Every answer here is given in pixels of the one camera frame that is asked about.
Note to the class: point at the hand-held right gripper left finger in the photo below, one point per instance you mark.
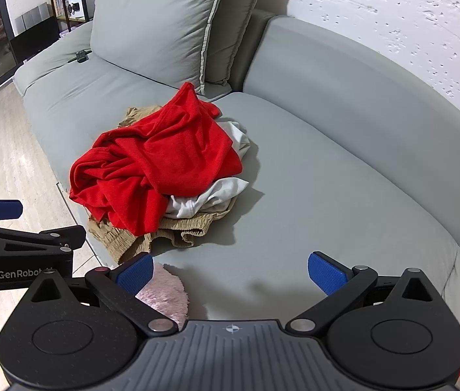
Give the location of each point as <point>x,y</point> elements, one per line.
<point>134,275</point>

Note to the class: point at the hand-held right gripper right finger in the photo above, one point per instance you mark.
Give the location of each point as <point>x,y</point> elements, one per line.
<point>325,275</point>

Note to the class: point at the red pants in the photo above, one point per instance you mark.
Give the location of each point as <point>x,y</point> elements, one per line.
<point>152,159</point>

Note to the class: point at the pink fluffy cloth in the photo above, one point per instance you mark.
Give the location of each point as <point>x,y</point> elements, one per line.
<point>165,293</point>

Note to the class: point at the grey sofa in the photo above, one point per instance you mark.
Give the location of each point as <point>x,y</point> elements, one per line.
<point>315,195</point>

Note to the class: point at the white garment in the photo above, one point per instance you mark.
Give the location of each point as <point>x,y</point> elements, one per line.
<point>217,193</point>

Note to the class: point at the small black device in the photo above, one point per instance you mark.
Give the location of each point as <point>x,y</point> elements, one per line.
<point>80,57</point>

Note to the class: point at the white appliance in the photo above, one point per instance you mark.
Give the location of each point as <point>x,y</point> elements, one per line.
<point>74,4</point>

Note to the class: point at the large light grey cushion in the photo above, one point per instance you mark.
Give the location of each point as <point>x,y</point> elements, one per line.
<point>152,24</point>

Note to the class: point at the beige grey cushion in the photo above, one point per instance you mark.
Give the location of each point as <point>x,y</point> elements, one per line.
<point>234,28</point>

